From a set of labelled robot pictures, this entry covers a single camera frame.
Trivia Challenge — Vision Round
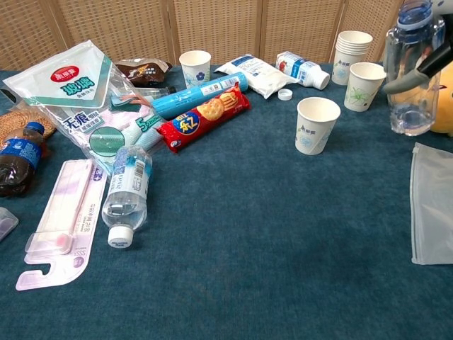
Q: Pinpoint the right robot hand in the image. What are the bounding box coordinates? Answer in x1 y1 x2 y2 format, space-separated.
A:
383 0 453 95

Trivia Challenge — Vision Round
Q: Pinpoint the clear bottle with blue neck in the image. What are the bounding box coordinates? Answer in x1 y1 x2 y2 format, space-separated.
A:
384 0 447 137

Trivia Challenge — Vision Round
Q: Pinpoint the small white blue milk bottle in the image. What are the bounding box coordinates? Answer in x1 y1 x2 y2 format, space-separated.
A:
275 51 331 90

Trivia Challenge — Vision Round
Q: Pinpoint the water bottle with white cap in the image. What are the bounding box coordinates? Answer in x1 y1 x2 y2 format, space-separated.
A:
101 144 154 250

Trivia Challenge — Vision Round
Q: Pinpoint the small cola bottle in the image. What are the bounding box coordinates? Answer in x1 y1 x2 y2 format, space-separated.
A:
0 121 47 198

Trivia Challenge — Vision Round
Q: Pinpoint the yellow plush duck toy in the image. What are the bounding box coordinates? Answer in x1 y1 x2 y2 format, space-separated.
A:
430 65 453 137

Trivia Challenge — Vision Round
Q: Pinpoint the paper cup with green flower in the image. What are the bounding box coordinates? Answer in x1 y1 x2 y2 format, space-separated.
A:
343 62 387 113

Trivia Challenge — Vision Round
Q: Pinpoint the woven bamboo folding screen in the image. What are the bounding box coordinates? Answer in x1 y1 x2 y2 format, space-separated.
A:
0 0 346 72
334 0 408 64

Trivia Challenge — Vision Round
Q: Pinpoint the paper cup top right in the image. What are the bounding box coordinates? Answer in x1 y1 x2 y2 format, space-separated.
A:
331 30 374 86

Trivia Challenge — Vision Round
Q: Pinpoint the paper cup with pale print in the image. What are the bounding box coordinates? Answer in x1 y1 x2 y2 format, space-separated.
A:
296 97 342 156

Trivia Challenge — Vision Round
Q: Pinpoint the frosted zip bag with rolls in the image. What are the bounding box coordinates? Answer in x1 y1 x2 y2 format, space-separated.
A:
410 142 453 266

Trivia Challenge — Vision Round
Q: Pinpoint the white milk pouch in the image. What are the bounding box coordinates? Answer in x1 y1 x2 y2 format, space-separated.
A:
214 54 301 100

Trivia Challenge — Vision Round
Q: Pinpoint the red cracker package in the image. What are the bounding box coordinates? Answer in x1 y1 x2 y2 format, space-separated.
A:
156 81 251 154

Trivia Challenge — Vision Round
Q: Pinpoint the paper cup with blue flower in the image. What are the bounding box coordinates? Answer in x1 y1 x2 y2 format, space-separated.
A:
178 50 212 89

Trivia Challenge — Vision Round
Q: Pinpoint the blue tube roll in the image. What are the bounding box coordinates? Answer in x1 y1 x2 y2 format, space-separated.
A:
151 71 248 120

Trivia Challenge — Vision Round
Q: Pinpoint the blue table cloth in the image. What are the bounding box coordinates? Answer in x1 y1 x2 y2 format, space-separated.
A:
0 62 453 340

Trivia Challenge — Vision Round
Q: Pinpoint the brown chocolate snack package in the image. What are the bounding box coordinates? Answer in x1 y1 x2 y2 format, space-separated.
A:
113 58 173 88

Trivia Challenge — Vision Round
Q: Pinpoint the pastel cleaning cloth package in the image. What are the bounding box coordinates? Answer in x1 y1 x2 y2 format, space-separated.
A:
42 91 167 174

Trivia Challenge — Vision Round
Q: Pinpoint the white green glass cloth bag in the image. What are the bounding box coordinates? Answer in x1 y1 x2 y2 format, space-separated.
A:
2 39 116 109

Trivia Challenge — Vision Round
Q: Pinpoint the pink toothbrush package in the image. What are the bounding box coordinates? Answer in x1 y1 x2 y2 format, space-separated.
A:
15 158 108 292

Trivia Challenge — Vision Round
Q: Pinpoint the woven round coaster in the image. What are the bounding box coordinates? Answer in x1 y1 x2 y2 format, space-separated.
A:
0 108 57 142

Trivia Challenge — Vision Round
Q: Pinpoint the small clear purple box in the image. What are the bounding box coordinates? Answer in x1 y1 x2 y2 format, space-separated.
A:
0 207 19 243

